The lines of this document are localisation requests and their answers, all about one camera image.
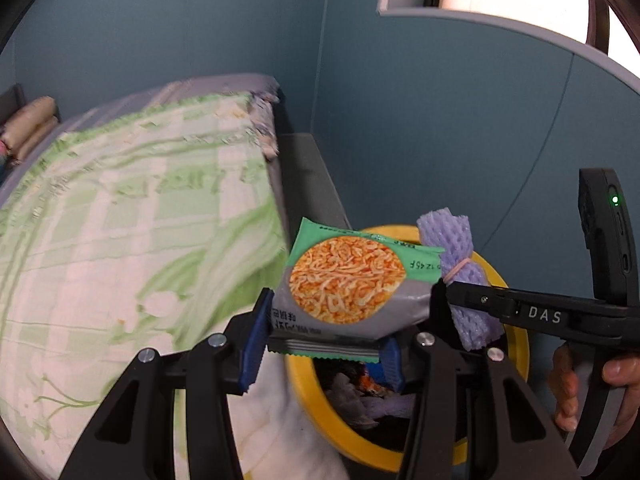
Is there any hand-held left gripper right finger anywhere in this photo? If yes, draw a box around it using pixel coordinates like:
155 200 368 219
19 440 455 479
379 280 581 480

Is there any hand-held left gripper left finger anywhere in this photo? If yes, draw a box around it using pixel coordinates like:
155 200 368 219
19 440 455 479
57 289 274 480

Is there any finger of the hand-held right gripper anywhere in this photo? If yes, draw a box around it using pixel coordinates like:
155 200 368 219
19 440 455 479
445 280 517 328

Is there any yellow rimmed trash bin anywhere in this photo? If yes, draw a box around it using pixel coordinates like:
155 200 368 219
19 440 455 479
285 225 531 473

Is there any purple foam net with band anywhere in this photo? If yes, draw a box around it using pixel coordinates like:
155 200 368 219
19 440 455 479
416 212 503 352

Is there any instant noodle packet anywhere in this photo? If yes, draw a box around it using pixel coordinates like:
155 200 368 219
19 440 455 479
267 217 446 363

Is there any person's right hand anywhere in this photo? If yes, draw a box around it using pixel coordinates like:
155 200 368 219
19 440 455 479
547 344 640 448

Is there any white crumpled paper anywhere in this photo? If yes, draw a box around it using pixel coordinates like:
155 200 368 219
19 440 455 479
325 372 383 428

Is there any dark grey bed base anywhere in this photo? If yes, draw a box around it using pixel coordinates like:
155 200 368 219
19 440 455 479
272 90 351 233

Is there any green printed blanket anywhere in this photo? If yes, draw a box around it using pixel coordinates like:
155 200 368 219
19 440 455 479
0 91 351 480

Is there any beige folded quilt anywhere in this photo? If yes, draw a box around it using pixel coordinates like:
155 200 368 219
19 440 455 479
0 96 57 161

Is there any grey padded headboard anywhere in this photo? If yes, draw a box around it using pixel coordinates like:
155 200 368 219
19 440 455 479
0 84 26 126

